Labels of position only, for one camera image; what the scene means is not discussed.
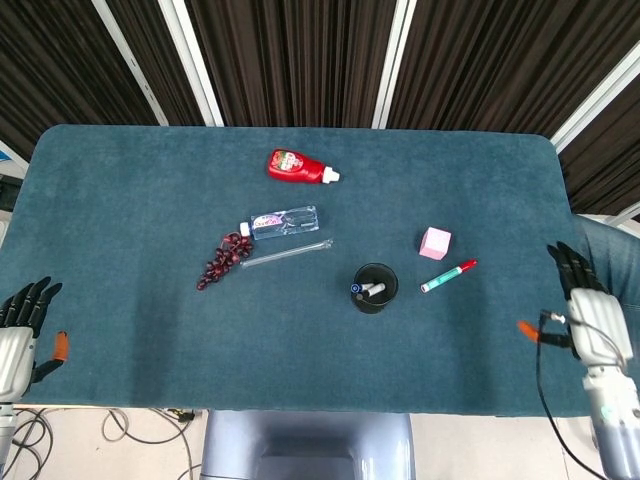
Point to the blue grey robot torso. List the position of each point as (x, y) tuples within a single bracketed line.
[(307, 445)]

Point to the pink cube block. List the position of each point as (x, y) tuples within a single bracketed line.
[(435, 243)]

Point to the blue capped white marker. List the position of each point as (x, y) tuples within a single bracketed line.
[(356, 287)]

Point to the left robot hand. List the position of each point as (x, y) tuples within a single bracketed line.
[(12, 345)]

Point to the dark brown pleated curtain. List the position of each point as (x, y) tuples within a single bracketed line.
[(300, 60)]

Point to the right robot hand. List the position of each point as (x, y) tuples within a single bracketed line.
[(597, 325)]

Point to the floor power strip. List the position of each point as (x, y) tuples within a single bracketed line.
[(182, 415)]

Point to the white partition post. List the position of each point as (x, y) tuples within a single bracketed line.
[(131, 62), (394, 62), (595, 97), (194, 62)]

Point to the black capped white marker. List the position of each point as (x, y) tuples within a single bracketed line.
[(377, 288)]

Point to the red ketchup squeeze bottle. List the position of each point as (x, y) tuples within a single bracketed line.
[(292, 167)]

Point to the red capped green marker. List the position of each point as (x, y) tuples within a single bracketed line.
[(445, 276)]

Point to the teal fabric table mat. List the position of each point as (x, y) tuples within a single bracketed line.
[(300, 340)]

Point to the dark red grape bunch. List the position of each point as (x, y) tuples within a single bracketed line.
[(222, 262)]

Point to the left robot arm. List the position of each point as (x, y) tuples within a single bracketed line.
[(6, 425)]

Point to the clear plastic water bottle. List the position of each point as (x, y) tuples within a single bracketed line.
[(285, 223)]

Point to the black mesh pen holder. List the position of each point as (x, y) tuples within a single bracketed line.
[(375, 307)]

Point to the clear glass test tube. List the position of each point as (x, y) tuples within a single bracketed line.
[(285, 255)]

